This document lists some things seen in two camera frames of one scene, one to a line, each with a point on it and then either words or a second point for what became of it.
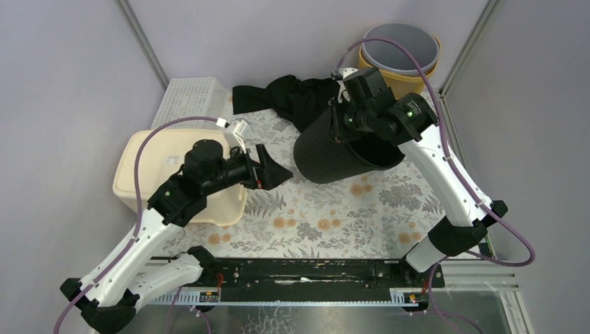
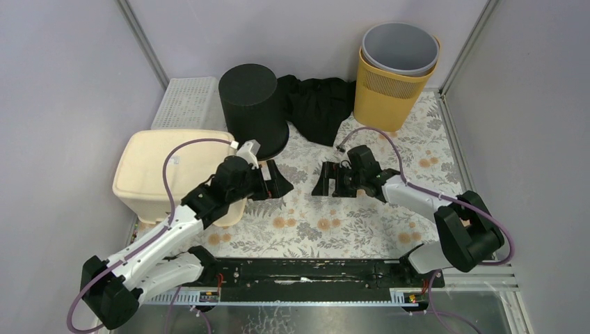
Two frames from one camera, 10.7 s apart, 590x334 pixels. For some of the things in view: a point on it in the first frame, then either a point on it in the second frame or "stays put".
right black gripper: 334,121 -> 328,171
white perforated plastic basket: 193,97 stays put
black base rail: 320,280 stays put
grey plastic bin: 422,44 stays put
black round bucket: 319,158 -> 253,109
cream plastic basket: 161,154 stays put
